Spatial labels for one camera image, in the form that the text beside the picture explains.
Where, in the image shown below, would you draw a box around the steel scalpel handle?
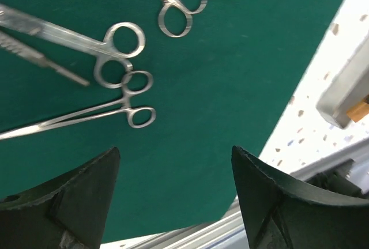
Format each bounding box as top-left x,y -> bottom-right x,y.
1,31 -> 90,86

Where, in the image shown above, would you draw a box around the stainless steel tray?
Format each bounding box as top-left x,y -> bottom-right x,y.
316,37 -> 368,129

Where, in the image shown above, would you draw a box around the green surgical cloth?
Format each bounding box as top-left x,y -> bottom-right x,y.
1,0 -> 342,242

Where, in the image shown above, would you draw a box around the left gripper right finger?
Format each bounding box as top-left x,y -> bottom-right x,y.
231,146 -> 368,248

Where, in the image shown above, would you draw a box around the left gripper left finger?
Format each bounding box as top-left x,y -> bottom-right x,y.
1,148 -> 120,248

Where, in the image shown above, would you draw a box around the aluminium rail frame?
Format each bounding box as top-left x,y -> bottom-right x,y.
104,139 -> 368,248

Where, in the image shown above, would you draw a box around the steel hemostat forceps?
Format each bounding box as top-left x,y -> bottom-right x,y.
1,70 -> 156,140

